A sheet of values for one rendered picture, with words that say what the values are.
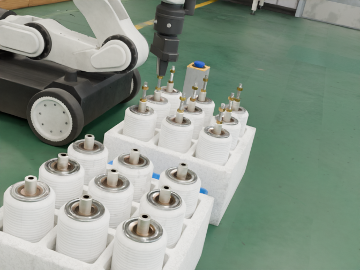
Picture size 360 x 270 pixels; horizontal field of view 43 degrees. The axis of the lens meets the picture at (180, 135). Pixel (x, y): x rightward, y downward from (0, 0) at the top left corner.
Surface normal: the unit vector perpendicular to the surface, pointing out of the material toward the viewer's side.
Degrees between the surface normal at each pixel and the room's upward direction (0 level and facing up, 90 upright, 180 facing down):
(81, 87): 45
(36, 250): 0
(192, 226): 0
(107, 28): 90
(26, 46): 90
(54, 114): 90
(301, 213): 0
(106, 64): 90
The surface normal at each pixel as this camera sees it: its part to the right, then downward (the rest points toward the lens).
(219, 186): -0.33, 0.33
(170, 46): 0.46, 0.43
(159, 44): -0.87, 0.05
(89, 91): 0.79, -0.43
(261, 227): 0.17, -0.90
